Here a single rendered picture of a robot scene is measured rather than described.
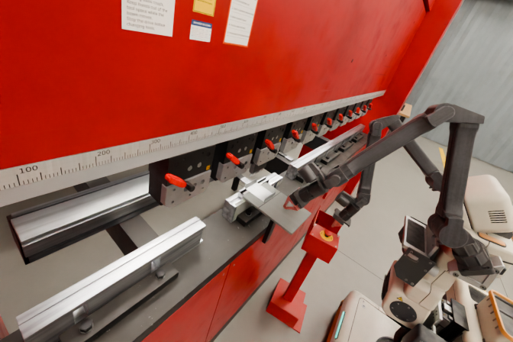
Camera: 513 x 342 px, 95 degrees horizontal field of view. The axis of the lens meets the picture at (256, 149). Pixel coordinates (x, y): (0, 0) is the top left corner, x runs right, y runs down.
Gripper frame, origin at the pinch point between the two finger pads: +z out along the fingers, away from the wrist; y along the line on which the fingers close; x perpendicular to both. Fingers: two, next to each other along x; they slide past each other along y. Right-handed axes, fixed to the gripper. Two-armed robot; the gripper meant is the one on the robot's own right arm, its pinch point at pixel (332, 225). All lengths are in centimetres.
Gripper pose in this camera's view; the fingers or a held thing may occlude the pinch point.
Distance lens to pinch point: 147.8
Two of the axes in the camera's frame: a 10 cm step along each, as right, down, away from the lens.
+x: -4.2, 3.4, -8.4
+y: -7.8, -6.1, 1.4
